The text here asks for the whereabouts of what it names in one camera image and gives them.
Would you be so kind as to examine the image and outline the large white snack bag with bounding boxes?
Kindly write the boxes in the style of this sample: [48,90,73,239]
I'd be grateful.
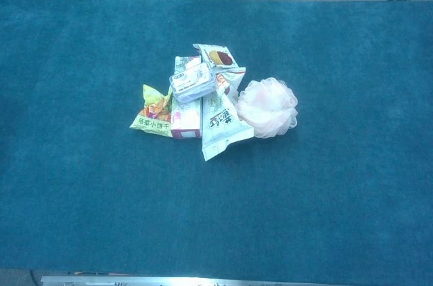
[201,67,255,162]

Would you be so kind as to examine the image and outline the long white box pink end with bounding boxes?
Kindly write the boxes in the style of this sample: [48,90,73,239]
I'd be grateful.
[170,55,203,139]

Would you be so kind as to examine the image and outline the clear plastic box blue label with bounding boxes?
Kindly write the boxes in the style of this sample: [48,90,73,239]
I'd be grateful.
[168,62,217,103]

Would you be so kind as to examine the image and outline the pink mesh bath sponge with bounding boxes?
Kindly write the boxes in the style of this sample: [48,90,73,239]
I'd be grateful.
[235,76,299,139]

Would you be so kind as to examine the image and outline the small snack packet red-yellow picture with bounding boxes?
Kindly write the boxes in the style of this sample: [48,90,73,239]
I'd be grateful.
[193,43,242,72]

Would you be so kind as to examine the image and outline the green yellow biscuit bag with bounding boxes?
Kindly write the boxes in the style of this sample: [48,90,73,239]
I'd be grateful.
[129,84,174,137]

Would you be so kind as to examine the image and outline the teal carpet table cover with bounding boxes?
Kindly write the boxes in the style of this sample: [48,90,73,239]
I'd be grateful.
[0,0,433,285]

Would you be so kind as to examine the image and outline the silver metal rail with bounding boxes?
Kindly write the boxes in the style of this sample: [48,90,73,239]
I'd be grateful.
[40,275,342,286]

